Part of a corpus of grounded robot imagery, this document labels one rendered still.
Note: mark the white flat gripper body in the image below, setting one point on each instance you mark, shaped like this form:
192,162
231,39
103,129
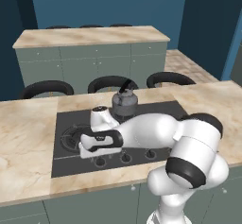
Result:
100,151

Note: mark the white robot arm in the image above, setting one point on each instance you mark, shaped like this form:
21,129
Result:
192,146

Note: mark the black stove knob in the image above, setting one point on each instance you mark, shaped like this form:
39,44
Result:
126,158
149,154
100,162

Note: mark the black stove hob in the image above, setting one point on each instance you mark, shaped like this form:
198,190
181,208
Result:
67,164

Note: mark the small silver cupboard knob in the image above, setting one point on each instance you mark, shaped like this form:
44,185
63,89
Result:
133,188
224,190

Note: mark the grey cupboard door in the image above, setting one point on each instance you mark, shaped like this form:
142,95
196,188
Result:
94,205
20,213
227,205
146,204

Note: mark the black round stool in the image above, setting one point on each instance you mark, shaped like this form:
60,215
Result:
91,25
47,87
58,27
121,25
108,82
170,77

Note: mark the grey island cupboard run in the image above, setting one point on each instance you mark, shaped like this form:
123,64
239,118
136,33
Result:
94,60

